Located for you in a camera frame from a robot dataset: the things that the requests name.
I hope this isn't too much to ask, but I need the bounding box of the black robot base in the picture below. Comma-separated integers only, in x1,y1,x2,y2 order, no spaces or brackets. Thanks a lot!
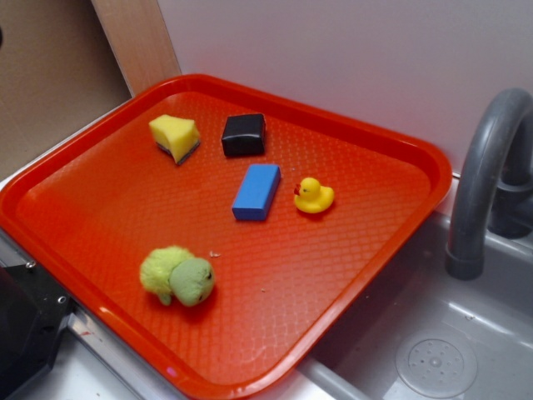
1,261,72,399

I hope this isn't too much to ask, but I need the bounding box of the blue rectangular block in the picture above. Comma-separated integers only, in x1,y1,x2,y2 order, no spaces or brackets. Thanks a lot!
232,164,281,221

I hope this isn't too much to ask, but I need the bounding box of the yellow rubber duck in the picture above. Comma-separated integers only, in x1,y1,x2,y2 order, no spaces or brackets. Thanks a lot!
294,177,335,214

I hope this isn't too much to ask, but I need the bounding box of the orange plastic tray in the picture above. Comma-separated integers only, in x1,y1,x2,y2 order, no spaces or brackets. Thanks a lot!
1,75,451,399

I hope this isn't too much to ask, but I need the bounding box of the black block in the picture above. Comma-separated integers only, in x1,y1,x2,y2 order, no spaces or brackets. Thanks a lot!
222,113,266,158

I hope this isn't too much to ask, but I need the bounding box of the yellow sponge piece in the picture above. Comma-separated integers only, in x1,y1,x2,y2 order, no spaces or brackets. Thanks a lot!
148,114,200,165

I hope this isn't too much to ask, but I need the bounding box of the green plush turtle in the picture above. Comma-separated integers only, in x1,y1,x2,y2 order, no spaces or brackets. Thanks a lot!
139,246,216,307

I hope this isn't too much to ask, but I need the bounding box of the grey toy sink basin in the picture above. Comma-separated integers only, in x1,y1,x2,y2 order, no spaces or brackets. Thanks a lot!
291,210,533,400

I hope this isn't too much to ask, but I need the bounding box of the wooden board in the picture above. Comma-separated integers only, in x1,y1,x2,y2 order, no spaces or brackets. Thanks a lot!
92,0,182,96

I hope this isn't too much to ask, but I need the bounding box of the grey plastic faucet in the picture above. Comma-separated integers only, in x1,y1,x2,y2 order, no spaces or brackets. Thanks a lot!
446,88,532,280

